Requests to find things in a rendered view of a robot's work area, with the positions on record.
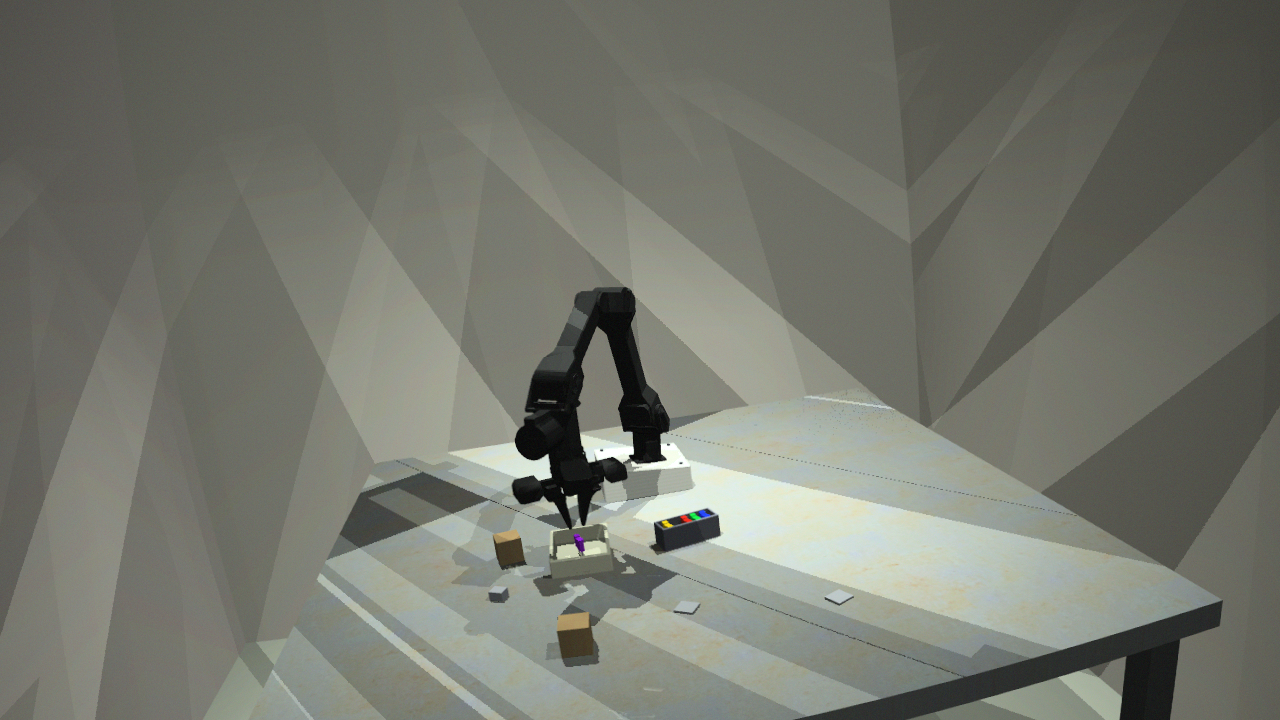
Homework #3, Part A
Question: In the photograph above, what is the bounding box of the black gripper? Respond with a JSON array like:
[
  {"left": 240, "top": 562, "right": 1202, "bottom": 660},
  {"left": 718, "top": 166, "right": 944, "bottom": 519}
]
[{"left": 511, "top": 438, "right": 628, "bottom": 530}]

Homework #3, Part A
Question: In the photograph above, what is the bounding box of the brown cube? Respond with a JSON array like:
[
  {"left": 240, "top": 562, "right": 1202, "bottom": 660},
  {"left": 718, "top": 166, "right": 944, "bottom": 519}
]
[
  {"left": 493, "top": 529, "right": 524, "bottom": 565},
  {"left": 557, "top": 612, "right": 593, "bottom": 659}
]

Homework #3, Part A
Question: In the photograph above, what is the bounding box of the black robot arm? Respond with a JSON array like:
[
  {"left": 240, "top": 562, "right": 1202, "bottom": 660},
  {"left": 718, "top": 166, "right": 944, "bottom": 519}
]
[{"left": 515, "top": 287, "right": 669, "bottom": 497}]

